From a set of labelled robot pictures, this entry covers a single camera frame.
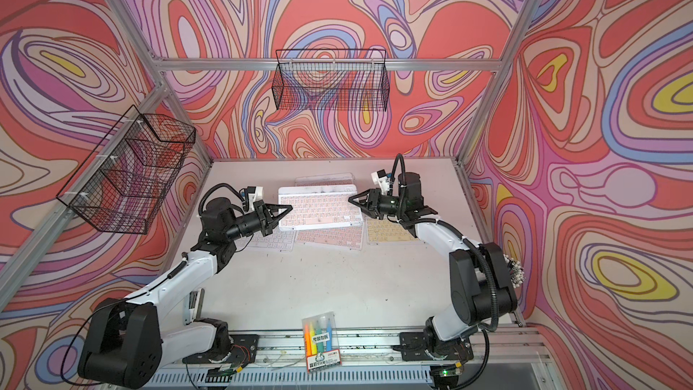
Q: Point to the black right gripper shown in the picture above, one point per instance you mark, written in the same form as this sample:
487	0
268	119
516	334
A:
372	206

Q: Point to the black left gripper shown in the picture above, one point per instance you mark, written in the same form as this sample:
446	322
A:
263	215

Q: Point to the pink keyboard row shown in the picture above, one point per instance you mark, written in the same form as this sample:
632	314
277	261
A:
350	238

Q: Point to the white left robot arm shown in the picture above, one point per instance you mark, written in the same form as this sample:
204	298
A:
125	345

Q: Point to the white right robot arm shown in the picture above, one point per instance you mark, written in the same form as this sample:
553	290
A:
481	276

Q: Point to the white key keyboard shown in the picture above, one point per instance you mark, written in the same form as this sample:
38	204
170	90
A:
282	241

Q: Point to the yellow key keyboard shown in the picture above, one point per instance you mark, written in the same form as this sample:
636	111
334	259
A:
380	232

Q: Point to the highlighter marker pack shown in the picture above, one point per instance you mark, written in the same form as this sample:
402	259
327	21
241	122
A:
321	344

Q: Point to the bundle of pens in cup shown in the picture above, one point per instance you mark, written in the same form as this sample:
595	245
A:
516	271

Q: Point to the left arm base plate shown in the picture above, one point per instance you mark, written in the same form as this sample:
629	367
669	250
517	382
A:
238	350

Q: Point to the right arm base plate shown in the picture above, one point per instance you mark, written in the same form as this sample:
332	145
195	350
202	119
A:
425	346

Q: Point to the black wire basket back wall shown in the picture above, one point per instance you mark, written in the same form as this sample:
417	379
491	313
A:
340	79

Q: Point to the black wire basket wall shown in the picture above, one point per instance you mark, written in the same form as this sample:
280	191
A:
340	79
133	178

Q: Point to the black wire basket left wall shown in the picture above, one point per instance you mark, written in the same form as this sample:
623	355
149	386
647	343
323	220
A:
133	178

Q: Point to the aluminium front rail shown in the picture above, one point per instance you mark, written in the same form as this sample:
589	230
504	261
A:
510	359

